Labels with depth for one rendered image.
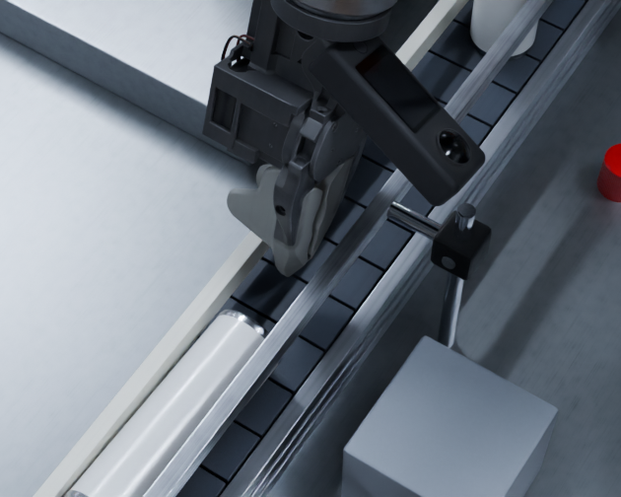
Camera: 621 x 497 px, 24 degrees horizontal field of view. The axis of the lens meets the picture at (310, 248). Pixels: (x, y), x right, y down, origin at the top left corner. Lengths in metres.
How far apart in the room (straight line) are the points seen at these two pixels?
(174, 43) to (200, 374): 0.33
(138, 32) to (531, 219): 0.34
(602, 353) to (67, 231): 0.41
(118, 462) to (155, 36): 0.39
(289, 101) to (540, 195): 0.32
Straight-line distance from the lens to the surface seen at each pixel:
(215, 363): 0.91
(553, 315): 1.06
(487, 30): 1.11
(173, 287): 1.06
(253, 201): 0.92
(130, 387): 0.93
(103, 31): 1.15
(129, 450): 0.89
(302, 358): 0.97
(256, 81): 0.87
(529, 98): 1.11
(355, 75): 0.84
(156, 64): 1.13
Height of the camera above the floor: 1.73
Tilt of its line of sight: 57 degrees down
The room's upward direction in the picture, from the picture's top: straight up
